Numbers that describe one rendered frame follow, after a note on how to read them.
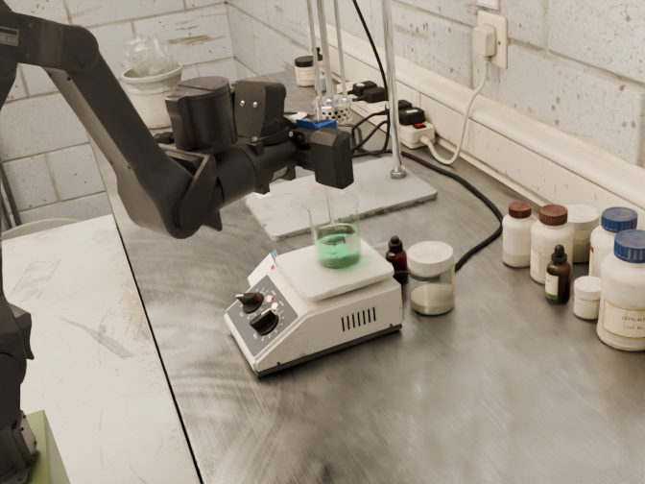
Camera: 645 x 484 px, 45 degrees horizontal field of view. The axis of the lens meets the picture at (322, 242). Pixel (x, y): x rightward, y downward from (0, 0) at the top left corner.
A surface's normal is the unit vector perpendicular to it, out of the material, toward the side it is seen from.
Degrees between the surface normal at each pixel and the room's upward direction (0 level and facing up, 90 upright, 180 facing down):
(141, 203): 101
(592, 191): 90
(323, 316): 90
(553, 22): 90
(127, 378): 0
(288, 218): 0
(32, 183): 90
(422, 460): 0
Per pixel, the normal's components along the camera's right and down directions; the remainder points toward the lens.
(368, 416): -0.11, -0.88
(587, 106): -0.93, 0.26
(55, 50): 0.98, 0.18
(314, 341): 0.39, 0.40
